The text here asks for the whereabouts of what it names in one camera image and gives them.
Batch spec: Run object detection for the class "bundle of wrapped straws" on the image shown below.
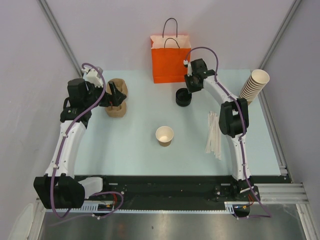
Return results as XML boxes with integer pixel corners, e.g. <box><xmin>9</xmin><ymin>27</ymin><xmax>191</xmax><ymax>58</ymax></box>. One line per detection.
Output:
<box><xmin>205</xmin><ymin>111</ymin><xmax>222</xmax><ymax>161</ymax></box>

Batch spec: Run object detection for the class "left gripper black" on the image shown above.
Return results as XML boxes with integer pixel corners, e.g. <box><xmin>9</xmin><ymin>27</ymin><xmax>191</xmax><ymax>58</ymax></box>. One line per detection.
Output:
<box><xmin>84</xmin><ymin>81</ymin><xmax>126</xmax><ymax>110</ymax></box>

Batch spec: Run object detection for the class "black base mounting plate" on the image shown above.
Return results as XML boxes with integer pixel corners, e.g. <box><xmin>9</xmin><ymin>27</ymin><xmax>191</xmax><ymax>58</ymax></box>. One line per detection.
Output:
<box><xmin>72</xmin><ymin>174</ymin><xmax>292</xmax><ymax>208</ymax></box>

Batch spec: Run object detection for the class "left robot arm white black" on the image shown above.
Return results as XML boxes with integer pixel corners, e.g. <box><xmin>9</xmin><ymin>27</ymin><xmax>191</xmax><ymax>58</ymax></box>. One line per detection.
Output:
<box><xmin>33</xmin><ymin>78</ymin><xmax>128</xmax><ymax>209</ymax></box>

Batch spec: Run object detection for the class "brown pulp cup carrier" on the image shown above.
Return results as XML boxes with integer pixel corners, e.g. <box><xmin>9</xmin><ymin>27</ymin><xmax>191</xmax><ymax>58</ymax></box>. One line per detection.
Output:
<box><xmin>104</xmin><ymin>78</ymin><xmax>128</xmax><ymax>118</ymax></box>

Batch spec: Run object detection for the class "single brown paper cup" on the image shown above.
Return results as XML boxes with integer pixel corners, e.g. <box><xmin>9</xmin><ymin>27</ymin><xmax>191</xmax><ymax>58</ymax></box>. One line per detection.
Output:
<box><xmin>155</xmin><ymin>126</ymin><xmax>174</xmax><ymax>147</ymax></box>

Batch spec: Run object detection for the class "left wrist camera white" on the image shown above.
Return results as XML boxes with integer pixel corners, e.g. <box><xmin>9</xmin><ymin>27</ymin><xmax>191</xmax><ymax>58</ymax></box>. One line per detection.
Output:
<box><xmin>81</xmin><ymin>67</ymin><xmax>104</xmax><ymax>88</ymax></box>

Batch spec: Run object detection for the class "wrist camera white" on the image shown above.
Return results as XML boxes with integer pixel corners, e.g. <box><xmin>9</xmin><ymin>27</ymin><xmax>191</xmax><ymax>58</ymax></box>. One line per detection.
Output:
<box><xmin>81</xmin><ymin>67</ymin><xmax>104</xmax><ymax>88</ymax></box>
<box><xmin>183</xmin><ymin>60</ymin><xmax>193</xmax><ymax>77</ymax></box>

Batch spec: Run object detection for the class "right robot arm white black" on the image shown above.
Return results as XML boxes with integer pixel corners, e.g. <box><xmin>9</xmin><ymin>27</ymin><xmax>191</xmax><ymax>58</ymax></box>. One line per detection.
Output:
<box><xmin>183</xmin><ymin>59</ymin><xmax>254</xmax><ymax>201</ymax></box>

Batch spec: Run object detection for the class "stack of black lids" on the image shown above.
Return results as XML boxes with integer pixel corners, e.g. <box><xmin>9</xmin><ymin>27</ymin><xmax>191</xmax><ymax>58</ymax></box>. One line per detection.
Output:
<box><xmin>175</xmin><ymin>88</ymin><xmax>192</xmax><ymax>107</ymax></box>

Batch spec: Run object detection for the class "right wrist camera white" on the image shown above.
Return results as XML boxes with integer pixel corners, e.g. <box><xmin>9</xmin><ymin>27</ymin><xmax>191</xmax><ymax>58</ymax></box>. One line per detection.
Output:
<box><xmin>183</xmin><ymin>60</ymin><xmax>193</xmax><ymax>77</ymax></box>

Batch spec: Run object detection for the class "white cable duct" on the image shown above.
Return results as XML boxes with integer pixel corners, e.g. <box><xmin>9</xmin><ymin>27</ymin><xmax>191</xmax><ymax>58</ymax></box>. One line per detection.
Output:
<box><xmin>82</xmin><ymin>201</ymin><xmax>236</xmax><ymax>215</ymax></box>

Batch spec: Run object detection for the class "stack of paper cups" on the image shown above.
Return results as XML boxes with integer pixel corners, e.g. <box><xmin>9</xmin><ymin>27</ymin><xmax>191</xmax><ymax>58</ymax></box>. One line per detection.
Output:
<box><xmin>239</xmin><ymin>69</ymin><xmax>270</xmax><ymax>102</ymax></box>

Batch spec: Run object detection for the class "orange paper bag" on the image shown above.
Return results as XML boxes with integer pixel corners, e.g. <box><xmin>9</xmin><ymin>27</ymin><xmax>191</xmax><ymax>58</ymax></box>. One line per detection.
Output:
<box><xmin>150</xmin><ymin>17</ymin><xmax>191</xmax><ymax>84</ymax></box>

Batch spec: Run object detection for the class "aluminium rail frame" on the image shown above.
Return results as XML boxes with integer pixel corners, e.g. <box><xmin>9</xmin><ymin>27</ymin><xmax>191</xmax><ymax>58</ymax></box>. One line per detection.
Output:
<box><xmin>256</xmin><ymin>183</ymin><xmax>320</xmax><ymax>240</ymax></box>

